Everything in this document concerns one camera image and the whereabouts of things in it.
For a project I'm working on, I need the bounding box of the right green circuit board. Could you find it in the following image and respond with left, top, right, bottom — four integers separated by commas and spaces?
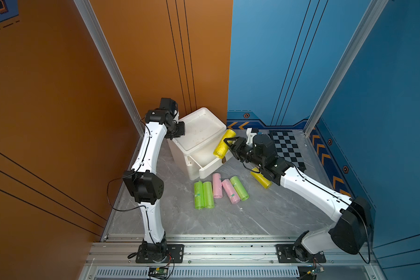
305, 267, 325, 280

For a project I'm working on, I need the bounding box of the aluminium front rail frame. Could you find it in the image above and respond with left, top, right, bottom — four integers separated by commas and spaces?
79, 234, 385, 280

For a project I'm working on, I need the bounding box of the green circuit board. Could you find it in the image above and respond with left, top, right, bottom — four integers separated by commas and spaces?
305, 267, 325, 280
148, 267, 169, 280

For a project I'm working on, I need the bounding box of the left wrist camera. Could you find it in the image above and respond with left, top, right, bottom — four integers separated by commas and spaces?
159, 98, 179, 115

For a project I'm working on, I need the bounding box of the white top drawer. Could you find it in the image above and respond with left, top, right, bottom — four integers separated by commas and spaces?
187, 152, 233, 180

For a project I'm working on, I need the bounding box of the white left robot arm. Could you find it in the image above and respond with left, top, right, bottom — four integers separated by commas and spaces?
122, 106, 184, 263

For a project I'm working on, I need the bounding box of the green trash bag roll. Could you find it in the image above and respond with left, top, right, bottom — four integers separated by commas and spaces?
203, 182, 215, 209
230, 176, 250, 201
194, 181, 205, 210

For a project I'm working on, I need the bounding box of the left green circuit board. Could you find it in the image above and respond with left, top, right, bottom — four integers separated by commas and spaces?
148, 267, 169, 280

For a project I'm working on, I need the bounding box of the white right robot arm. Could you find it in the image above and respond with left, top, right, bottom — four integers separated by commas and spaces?
222, 134, 373, 263

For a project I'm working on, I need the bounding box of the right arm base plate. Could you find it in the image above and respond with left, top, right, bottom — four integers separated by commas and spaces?
275, 244, 326, 264

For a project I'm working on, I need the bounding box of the white three-drawer storage box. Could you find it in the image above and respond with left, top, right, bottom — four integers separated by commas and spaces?
168, 107, 226, 180

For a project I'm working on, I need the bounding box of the yellow trash bag roll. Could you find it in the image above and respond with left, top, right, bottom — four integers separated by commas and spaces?
250, 168, 272, 189
213, 129, 236, 159

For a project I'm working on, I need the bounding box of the pink trash bag roll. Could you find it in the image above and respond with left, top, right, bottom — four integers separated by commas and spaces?
212, 173, 223, 199
222, 179, 240, 204

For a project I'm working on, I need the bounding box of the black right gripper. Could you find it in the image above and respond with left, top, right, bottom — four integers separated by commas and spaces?
224, 136, 266, 169

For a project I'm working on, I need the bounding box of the black white checkerboard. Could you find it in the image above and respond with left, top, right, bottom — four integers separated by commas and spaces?
269, 130, 306, 172

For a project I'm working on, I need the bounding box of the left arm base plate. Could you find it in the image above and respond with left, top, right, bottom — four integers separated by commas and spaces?
135, 243, 184, 264

